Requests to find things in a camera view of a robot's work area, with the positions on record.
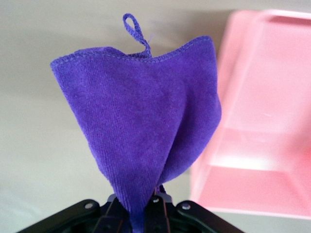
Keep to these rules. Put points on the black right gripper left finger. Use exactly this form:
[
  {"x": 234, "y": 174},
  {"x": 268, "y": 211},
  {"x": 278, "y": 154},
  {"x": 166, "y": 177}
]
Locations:
[{"x": 111, "y": 221}]

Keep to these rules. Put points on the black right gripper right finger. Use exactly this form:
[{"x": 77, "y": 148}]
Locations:
[{"x": 158, "y": 216}]

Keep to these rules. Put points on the purple microfibre cloth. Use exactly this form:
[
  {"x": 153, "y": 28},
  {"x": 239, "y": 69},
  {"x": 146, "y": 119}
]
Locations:
[{"x": 136, "y": 109}]

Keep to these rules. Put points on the pink plastic bin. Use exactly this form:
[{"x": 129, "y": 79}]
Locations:
[{"x": 262, "y": 109}]

